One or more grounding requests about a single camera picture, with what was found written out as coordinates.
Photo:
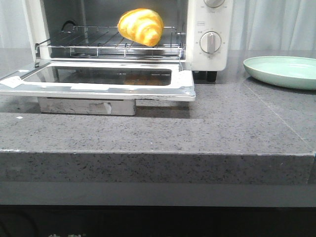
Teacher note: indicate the white glass oven door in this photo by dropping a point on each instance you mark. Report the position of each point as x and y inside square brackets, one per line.
[99, 87]

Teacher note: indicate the yellow croissant bread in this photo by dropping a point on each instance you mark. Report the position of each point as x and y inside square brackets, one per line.
[142, 25]

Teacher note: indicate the white Toshiba toaster oven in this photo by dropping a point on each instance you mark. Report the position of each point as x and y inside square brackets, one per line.
[46, 18]

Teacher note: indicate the lower silver timer knob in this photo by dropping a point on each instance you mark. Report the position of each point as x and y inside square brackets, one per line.
[210, 42]

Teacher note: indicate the upper silver temperature knob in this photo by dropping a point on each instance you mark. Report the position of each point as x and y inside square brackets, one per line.
[214, 3]

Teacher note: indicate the light green plate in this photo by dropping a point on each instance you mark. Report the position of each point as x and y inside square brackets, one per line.
[284, 71]

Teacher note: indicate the metal wire oven rack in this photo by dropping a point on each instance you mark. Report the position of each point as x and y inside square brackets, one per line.
[107, 42]

